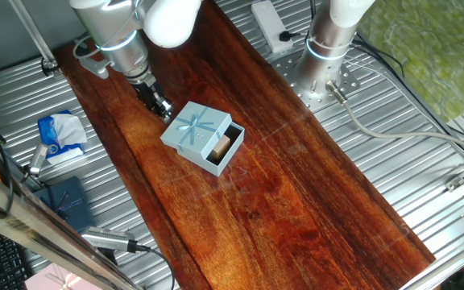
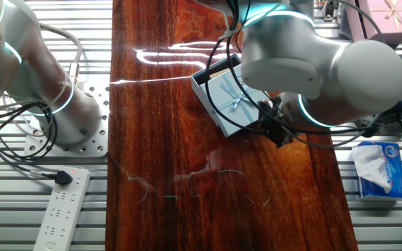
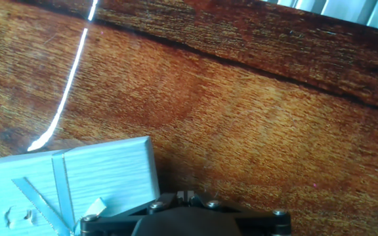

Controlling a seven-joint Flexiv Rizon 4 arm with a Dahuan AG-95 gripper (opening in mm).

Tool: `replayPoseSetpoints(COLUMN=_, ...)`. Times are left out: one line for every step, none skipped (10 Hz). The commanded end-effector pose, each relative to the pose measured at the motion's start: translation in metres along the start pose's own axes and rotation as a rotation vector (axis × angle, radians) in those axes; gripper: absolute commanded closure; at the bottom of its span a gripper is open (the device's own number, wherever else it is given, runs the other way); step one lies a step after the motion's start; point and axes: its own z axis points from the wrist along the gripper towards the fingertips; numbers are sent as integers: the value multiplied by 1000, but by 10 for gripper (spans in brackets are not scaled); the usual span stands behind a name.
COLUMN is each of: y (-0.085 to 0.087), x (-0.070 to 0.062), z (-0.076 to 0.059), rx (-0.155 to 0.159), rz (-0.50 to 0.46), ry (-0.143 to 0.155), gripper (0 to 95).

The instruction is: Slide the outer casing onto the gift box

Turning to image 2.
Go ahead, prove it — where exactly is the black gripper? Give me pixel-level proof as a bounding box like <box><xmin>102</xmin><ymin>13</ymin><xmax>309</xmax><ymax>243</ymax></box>
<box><xmin>258</xmin><ymin>97</ymin><xmax>293</xmax><ymax>148</ymax></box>

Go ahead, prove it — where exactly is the light blue ribboned box casing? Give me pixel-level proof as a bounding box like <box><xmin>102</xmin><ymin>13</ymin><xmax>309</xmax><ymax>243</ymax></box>
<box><xmin>204</xmin><ymin>71</ymin><xmax>269</xmax><ymax>138</ymax></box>

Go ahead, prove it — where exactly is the white inner gift box tray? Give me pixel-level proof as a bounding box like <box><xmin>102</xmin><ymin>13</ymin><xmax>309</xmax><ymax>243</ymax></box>
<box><xmin>191</xmin><ymin>53</ymin><xmax>243</xmax><ymax>105</ymax></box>

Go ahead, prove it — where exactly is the blue tissue box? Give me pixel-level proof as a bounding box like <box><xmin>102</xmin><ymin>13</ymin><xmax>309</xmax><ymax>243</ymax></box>
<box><xmin>351</xmin><ymin>140</ymin><xmax>402</xmax><ymax>201</ymax></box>

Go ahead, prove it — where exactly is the pink gift box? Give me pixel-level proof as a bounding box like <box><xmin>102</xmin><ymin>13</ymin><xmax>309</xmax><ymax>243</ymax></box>
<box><xmin>343</xmin><ymin>0</ymin><xmax>402</xmax><ymax>47</ymax></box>

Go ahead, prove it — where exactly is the black clamp base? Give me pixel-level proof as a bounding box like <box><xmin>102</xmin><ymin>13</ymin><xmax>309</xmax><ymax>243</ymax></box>
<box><xmin>378</xmin><ymin>104</ymin><xmax>402</xmax><ymax>127</ymax></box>

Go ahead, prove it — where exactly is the aluminium robot mounting plate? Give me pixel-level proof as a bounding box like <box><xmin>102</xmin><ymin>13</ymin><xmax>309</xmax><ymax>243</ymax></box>
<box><xmin>24</xmin><ymin>82</ymin><xmax>110</xmax><ymax>158</ymax></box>

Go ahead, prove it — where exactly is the black power plug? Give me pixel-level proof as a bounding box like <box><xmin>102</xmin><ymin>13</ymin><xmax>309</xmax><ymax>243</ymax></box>
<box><xmin>52</xmin><ymin>169</ymin><xmax>74</xmax><ymax>187</ymax></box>

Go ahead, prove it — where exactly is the white power strip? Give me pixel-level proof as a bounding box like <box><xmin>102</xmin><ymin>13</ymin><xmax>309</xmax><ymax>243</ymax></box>
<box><xmin>33</xmin><ymin>167</ymin><xmax>92</xmax><ymax>251</ymax></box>

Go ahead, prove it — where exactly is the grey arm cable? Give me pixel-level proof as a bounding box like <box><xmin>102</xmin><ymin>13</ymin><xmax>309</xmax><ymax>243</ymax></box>
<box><xmin>280</xmin><ymin>114</ymin><xmax>380</xmax><ymax>150</ymax></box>

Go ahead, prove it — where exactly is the black cable connector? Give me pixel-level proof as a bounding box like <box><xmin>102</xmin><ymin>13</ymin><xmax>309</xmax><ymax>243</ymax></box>
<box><xmin>355</xmin><ymin>116</ymin><xmax>380</xmax><ymax>139</ymax></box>

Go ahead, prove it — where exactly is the white cable tie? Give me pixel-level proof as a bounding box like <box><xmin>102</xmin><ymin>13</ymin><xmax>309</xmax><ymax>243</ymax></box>
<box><xmin>217</xmin><ymin>13</ymin><xmax>244</xmax><ymax>40</ymax></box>

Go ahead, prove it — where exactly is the grey base cable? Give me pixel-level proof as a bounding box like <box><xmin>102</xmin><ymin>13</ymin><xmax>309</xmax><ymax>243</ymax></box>
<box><xmin>38</xmin><ymin>22</ymin><xmax>84</xmax><ymax>85</ymax></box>

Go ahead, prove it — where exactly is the black base cable bundle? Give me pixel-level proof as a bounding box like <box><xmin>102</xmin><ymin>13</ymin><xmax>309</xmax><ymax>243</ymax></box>
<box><xmin>0</xmin><ymin>100</ymin><xmax>59</xmax><ymax>163</ymax></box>

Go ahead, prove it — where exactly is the black plug cable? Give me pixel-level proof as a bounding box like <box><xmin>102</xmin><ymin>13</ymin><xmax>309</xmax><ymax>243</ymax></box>
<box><xmin>0</xmin><ymin>132</ymin><xmax>56</xmax><ymax>179</ymax></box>

